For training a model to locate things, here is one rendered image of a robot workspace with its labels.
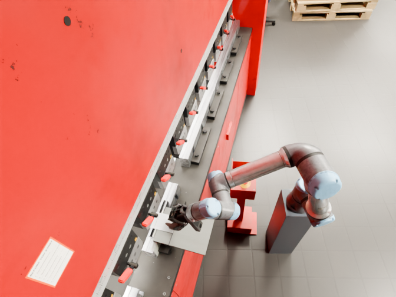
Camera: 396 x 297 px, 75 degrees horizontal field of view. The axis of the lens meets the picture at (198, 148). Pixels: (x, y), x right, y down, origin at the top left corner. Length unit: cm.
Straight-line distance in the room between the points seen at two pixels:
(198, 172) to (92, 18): 116
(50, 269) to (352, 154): 278
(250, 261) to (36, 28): 211
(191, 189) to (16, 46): 123
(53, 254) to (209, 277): 172
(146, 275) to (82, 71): 107
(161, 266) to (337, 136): 233
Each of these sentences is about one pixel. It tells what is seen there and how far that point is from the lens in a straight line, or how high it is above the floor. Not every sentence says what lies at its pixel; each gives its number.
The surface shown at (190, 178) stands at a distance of 161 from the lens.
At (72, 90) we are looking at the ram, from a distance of 62.
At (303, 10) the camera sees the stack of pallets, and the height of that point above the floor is 17.
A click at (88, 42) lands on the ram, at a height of 196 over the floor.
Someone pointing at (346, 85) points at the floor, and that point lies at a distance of 380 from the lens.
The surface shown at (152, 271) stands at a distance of 145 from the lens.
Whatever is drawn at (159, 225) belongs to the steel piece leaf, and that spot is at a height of 100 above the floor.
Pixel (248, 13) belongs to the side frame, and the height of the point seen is 101.
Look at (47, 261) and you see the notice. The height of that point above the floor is 168.
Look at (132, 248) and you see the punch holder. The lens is 109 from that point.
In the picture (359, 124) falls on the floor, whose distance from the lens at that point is 335.
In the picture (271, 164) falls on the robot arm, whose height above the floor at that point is 133.
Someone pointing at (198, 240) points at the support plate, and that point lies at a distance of 131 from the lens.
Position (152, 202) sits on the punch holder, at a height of 125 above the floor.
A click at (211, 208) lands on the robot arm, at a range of 100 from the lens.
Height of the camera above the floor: 225
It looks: 53 degrees down
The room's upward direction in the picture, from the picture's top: 8 degrees counter-clockwise
